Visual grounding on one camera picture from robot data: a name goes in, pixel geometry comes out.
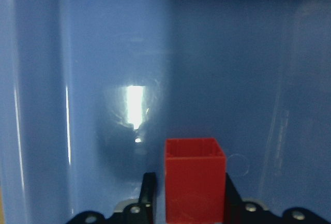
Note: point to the red block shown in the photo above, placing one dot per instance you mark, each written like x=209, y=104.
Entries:
x=194, y=180

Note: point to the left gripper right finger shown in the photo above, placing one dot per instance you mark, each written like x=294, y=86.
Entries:
x=232, y=203

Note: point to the blue plastic tray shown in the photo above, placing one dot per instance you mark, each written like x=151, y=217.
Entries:
x=91, y=90

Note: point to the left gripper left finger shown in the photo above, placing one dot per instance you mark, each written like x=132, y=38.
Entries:
x=147, y=195

